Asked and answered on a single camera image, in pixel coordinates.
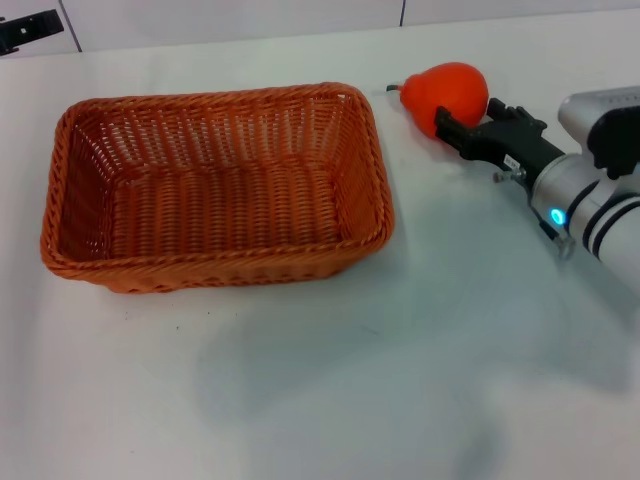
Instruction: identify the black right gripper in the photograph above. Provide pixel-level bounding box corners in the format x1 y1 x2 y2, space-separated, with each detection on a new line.
433 97 572 177

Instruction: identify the orange toy pear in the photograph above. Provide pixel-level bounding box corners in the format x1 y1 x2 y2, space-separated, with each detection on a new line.
385 61 490 140

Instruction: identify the orange woven wicker basket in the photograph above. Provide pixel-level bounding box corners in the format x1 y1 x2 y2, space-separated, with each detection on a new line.
39 81 397 296

